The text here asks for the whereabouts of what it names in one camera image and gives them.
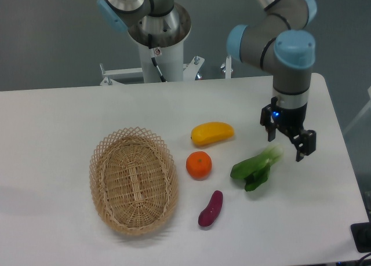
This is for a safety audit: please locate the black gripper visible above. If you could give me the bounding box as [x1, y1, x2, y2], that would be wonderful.
[260, 97, 317, 162]

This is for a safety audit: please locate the green leafy bok choy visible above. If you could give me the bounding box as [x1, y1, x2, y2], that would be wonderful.
[230, 144, 283, 192]

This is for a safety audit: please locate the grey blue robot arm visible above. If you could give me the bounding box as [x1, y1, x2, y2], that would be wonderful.
[97, 0, 317, 161]

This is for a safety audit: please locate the yellow mango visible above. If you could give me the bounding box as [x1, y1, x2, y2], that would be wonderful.
[191, 122, 235, 147]

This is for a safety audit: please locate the orange tangerine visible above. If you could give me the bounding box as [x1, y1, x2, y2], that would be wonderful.
[185, 151, 212, 180]

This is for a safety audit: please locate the purple sweet potato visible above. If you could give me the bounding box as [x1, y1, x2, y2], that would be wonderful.
[198, 190, 224, 227]

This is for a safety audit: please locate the black device at table edge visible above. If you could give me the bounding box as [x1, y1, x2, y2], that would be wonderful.
[350, 222, 370, 253]

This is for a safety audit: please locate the woven wicker basket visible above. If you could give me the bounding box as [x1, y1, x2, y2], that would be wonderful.
[89, 127, 179, 236]

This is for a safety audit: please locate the white metal base frame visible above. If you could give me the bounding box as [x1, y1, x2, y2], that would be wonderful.
[99, 55, 234, 86]

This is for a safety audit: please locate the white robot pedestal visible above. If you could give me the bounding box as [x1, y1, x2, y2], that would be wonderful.
[128, 3, 191, 83]

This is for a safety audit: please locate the black cable on pedestal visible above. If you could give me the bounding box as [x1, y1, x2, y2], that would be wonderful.
[147, 33, 168, 83]

